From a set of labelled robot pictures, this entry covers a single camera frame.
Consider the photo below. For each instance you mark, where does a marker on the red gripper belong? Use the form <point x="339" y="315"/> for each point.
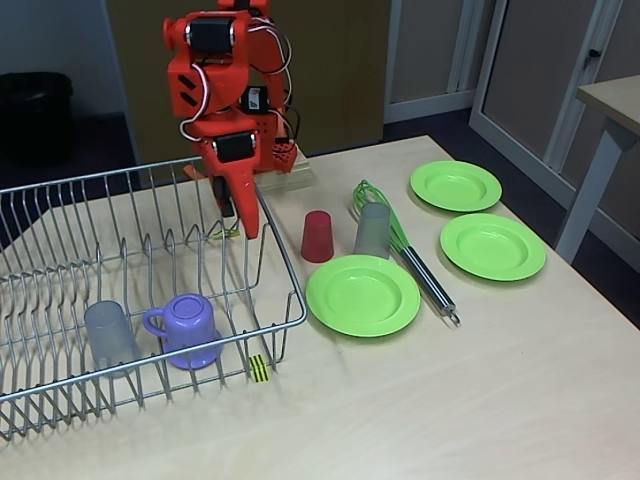
<point x="235" y="146"/>

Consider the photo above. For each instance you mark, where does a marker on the red plastic cup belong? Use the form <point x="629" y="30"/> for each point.
<point x="317" y="240"/>

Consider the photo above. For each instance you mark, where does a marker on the purple plastic mug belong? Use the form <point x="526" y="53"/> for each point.
<point x="187" y="325"/>

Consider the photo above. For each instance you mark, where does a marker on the grey translucent plastic cup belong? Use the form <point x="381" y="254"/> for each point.
<point x="110" y="335"/>
<point x="372" y="232"/>

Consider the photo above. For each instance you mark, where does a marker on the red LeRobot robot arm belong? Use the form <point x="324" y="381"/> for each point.
<point x="215" y="85"/>

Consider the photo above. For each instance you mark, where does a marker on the yellow green tape strip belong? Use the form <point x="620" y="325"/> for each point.
<point x="227" y="233"/>

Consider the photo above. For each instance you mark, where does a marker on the orange table clamp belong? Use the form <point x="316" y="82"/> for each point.
<point x="192" y="172"/>

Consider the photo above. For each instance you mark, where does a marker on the wooden base block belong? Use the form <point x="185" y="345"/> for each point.
<point x="297" y="176"/>

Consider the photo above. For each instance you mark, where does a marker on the green plastic plate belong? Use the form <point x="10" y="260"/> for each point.
<point x="492" y="247"/>
<point x="362" y="295"/>
<point x="457" y="185"/>

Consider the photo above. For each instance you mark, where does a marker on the brown pin board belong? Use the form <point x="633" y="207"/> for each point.
<point x="140" y="75"/>

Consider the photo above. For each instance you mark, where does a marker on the yellow black striped tape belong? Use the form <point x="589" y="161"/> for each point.
<point x="260" y="369"/>

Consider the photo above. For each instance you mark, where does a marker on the beige side table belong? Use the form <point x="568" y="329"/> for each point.
<point x="615" y="95"/>

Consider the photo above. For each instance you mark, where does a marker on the grey cabinet with white frame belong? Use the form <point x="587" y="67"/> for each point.
<point x="550" y="75"/>
<point x="425" y="50"/>

